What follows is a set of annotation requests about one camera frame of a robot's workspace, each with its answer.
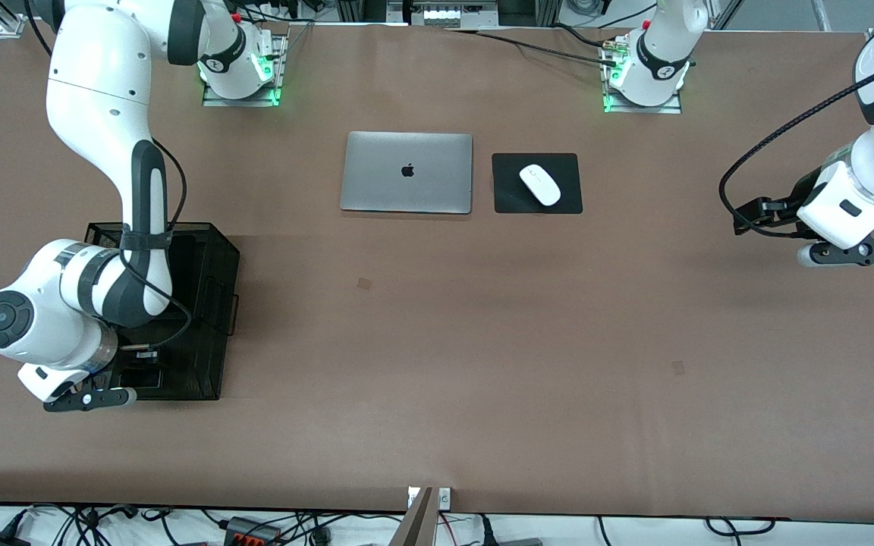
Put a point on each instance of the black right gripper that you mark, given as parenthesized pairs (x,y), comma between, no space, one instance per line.
(127,362)

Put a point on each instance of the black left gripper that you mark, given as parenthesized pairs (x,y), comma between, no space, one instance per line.
(788,205)

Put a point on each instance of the black flip phone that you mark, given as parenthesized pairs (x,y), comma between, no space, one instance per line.
(130,379)

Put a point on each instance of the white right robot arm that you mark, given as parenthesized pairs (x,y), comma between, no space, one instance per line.
(95,68)

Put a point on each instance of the black mesh two-tier tray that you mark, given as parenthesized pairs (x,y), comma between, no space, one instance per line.
(205,371)

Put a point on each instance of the black power strip orange switches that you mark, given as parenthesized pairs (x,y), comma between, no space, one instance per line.
(251,531)

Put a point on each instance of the white computer mouse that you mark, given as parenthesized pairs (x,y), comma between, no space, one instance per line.
(540,184)

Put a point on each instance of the black mouse pad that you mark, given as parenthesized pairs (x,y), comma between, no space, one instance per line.
(509,171)

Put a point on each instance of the silver laptop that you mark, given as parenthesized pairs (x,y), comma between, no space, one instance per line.
(376,174)

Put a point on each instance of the grey metal bar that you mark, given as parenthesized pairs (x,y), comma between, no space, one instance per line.
(414,527)

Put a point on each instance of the white table edge clamp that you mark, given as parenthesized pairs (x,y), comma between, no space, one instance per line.
(444,498)

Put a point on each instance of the white power strip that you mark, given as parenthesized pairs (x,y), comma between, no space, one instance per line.
(274,9)

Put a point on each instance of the white electrical box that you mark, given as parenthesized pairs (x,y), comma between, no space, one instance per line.
(452,14)

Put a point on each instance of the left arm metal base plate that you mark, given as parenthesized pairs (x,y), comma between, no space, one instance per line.
(642,108)

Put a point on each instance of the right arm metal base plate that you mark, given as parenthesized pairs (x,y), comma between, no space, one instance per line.
(278,76)

